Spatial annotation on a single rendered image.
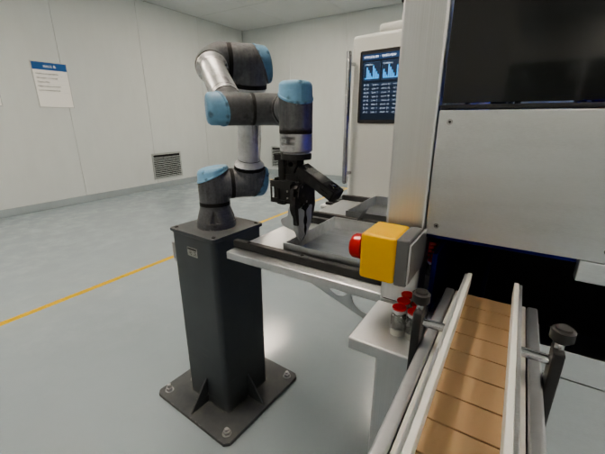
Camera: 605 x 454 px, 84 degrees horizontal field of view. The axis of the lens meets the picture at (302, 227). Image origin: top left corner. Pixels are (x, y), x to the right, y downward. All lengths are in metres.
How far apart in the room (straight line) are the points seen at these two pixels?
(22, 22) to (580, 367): 5.90
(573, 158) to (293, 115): 0.49
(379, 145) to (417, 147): 1.11
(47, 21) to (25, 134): 1.48
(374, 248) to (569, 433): 0.41
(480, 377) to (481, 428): 0.07
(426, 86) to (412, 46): 0.06
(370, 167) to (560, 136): 1.23
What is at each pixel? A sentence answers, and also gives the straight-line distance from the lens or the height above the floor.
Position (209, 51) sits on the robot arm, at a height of 1.38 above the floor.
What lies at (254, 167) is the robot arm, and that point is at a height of 1.02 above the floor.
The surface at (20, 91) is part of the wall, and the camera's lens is 5.71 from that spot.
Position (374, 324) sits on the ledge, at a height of 0.88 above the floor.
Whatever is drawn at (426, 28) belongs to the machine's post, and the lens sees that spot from 0.56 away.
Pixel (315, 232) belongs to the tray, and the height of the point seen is 0.90.
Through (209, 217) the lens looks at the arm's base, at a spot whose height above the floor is 0.84.
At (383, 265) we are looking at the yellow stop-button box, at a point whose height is 0.99.
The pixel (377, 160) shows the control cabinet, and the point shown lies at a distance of 1.67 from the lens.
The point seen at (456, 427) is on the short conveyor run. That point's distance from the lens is 0.37.
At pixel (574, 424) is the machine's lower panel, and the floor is 0.76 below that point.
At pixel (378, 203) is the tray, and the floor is 0.89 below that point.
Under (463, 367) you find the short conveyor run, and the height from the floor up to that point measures 0.93.
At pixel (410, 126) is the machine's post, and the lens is 0.55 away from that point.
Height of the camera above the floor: 1.19
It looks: 18 degrees down
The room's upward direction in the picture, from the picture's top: straight up
